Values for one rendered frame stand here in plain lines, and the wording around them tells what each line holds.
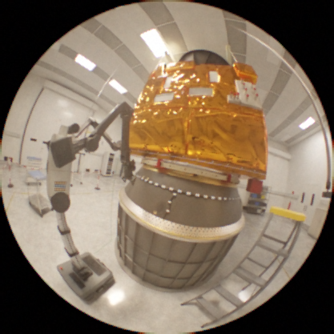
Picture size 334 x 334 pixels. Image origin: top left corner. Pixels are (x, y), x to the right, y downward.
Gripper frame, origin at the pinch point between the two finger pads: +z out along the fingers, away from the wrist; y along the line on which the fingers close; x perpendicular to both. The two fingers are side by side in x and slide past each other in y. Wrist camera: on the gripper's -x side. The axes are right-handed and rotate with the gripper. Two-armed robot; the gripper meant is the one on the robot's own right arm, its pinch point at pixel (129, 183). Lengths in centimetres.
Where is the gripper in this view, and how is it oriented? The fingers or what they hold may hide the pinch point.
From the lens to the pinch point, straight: 95.7
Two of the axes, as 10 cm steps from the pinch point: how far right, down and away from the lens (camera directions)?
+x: -3.4, 4.2, -8.4
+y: -9.4, -2.0, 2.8
